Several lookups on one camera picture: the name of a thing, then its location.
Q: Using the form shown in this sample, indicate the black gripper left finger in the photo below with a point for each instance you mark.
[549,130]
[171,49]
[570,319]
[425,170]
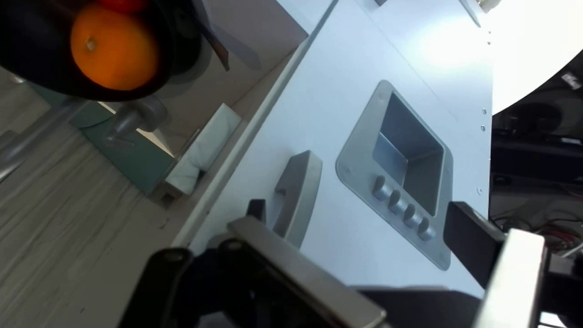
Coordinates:
[292,273]

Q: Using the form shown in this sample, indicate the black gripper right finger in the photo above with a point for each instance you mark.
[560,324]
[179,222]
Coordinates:
[516,279]

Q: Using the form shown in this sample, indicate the white toy kitchen body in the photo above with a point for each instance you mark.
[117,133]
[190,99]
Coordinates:
[255,73]

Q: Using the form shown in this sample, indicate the metal toy faucet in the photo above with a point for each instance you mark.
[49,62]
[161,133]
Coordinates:
[146,111]

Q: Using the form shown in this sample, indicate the orange toy fruit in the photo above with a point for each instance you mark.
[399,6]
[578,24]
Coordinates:
[115,48]

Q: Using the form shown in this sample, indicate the black frying pan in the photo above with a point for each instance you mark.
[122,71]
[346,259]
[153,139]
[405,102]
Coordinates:
[37,37]

